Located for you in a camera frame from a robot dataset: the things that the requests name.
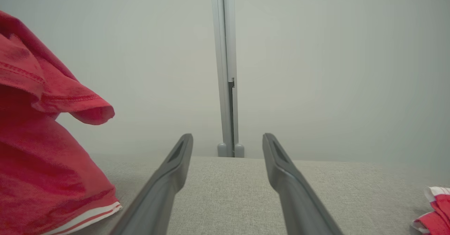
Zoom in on red Bulls 23 jersey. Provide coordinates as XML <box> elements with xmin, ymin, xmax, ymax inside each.
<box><xmin>0</xmin><ymin>10</ymin><xmax>123</xmax><ymax>235</ymax></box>

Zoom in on red shorts with white stripes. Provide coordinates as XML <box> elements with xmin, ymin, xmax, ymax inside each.
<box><xmin>411</xmin><ymin>186</ymin><xmax>450</xmax><ymax>235</ymax></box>

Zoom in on grey wall partition post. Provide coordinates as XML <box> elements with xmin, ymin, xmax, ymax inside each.
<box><xmin>210</xmin><ymin>0</ymin><xmax>245</xmax><ymax>158</ymax></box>

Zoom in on grey fabric sofa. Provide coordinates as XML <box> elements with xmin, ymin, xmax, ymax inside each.
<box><xmin>70</xmin><ymin>154</ymin><xmax>450</xmax><ymax>235</ymax></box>

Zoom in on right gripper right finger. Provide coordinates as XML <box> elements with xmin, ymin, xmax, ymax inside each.
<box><xmin>262</xmin><ymin>133</ymin><xmax>343</xmax><ymax>235</ymax></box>

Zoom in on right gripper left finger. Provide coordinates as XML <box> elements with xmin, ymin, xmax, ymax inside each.
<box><xmin>109</xmin><ymin>133</ymin><xmax>194</xmax><ymax>235</ymax></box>

